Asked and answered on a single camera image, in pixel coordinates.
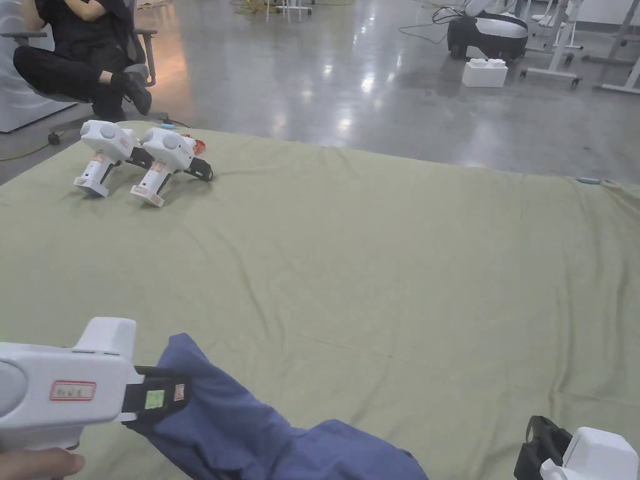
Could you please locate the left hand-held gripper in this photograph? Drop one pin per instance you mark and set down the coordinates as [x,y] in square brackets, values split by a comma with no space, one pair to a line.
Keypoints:
[60,385]

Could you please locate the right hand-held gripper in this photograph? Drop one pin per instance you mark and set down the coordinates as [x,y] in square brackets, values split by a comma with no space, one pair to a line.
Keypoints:
[595,455]

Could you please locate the blue garment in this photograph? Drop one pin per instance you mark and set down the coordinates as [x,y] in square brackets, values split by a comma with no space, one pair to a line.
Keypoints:
[240,430]

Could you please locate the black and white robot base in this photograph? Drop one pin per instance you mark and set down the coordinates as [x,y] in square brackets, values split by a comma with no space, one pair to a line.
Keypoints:
[490,35]

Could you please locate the person's left hand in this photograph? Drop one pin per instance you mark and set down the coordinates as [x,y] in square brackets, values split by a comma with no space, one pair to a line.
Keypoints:
[35,464]

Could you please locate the bed with pale green sheet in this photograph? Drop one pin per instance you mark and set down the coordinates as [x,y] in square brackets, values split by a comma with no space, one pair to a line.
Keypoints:
[350,260]

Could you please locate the spare white hand-held gripper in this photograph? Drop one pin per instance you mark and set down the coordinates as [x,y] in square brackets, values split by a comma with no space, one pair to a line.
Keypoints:
[167,155]
[107,145]

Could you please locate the small red orange object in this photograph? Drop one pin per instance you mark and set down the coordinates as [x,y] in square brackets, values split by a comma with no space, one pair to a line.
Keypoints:
[200,146]

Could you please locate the small teal object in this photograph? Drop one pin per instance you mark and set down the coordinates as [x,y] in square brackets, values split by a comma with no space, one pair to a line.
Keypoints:
[586,181]

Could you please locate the white foam block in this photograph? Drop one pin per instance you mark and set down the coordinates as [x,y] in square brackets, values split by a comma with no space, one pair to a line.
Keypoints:
[484,73]

